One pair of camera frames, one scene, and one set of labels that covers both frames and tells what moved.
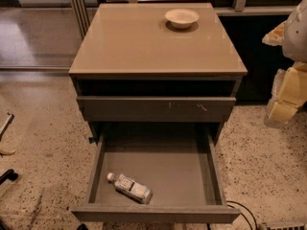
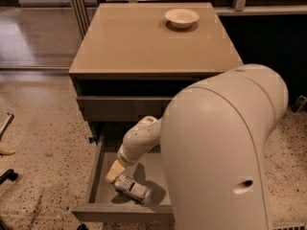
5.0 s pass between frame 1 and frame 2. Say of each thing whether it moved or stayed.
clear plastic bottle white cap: stayed
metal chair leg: stayed
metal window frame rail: stayed
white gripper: moved
